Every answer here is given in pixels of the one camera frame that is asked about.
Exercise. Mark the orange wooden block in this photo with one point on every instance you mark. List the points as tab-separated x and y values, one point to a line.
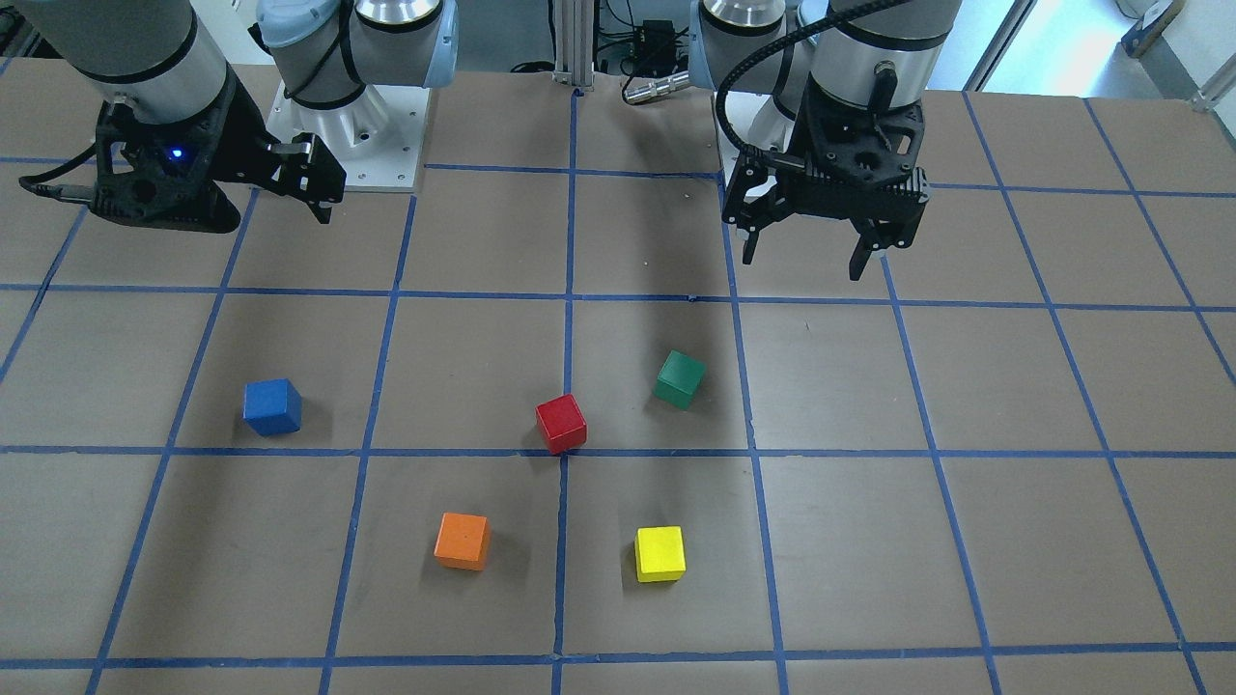
463	541

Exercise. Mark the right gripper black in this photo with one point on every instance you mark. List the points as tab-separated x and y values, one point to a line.
243	135

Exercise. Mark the blue wooden block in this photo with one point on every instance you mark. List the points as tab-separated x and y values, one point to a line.
272	407

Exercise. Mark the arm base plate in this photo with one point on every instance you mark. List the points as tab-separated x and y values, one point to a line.
758	120
378	138

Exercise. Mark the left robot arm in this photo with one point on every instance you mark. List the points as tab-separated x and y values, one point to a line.
876	55

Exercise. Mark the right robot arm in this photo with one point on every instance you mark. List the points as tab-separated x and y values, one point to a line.
304	99

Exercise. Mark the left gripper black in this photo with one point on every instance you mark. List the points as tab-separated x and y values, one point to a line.
752	196

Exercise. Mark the yellow wooden block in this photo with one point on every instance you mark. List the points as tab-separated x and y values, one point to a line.
660	554

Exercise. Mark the red wooden block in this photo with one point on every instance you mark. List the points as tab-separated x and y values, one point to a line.
561	424

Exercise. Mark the green wooden block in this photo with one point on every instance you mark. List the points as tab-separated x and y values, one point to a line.
678	379

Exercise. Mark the aluminium frame post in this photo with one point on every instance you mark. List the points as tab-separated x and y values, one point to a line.
574	43

